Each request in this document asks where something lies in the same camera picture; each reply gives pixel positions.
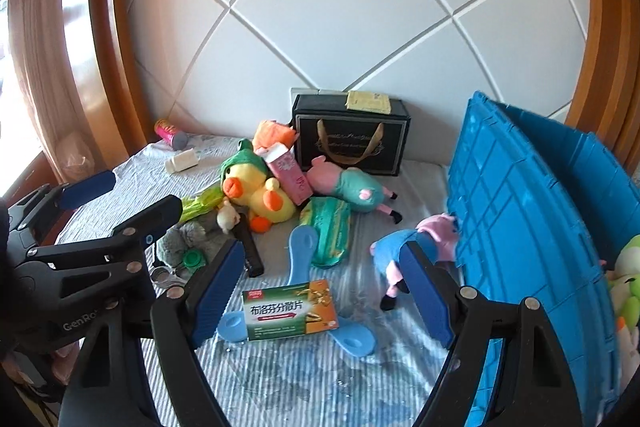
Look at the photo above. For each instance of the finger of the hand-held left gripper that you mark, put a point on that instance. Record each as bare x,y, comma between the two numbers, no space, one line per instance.
155,219
87,188

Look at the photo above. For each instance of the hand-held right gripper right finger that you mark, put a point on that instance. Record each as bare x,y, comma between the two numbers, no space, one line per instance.
425,297

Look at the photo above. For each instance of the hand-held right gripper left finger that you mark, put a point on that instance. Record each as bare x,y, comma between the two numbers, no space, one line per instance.
215,292

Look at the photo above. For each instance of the green orange medicine box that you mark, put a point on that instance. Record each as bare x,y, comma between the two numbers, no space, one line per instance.
290,309

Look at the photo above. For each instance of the blue plastic storage crate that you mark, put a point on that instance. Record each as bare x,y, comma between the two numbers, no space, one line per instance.
525,217

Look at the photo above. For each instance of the light green plush toy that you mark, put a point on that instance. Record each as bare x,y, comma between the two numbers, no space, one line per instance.
625,257

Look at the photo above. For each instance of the grey plush toy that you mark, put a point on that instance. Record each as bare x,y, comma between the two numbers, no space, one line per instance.
182,239

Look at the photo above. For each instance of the green capped small jar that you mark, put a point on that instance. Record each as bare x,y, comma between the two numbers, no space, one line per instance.
194,261

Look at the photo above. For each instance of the lime green wrapper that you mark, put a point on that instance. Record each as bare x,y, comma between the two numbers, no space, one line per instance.
202,202

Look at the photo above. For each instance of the black remote stick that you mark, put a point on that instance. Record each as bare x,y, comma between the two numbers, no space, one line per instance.
251,252

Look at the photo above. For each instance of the pig plush blue body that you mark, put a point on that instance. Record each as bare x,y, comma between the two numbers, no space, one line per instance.
400,247

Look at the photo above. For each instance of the small white bottle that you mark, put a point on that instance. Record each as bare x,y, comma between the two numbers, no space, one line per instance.
181,161

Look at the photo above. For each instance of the small white plush toy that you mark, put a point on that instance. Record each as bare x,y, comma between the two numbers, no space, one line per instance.
228,218

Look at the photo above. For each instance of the pink snack can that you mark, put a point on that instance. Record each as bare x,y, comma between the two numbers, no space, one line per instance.
169,133

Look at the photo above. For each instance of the light blue plastic boomerang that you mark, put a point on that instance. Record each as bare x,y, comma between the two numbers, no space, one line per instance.
300,252

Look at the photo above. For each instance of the yellow duck plush green hat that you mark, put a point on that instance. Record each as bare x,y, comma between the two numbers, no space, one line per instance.
255,192

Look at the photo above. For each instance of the green tissue packet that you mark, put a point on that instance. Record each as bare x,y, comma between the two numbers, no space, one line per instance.
327,232

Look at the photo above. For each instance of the striped bed sheet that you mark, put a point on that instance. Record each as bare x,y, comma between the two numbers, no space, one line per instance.
300,382

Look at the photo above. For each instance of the pig plush teal dress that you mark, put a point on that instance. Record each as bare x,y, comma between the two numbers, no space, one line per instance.
350,184

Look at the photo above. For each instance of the tall pink carton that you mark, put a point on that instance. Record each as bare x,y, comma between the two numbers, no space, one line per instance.
290,174

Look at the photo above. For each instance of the orange plush toy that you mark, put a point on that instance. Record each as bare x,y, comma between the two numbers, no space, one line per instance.
272,134

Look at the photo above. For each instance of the pale yellow flat packet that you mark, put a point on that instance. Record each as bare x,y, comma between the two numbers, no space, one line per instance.
368,102

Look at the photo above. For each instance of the white padded wooden headboard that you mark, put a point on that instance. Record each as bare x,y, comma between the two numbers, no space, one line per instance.
325,7

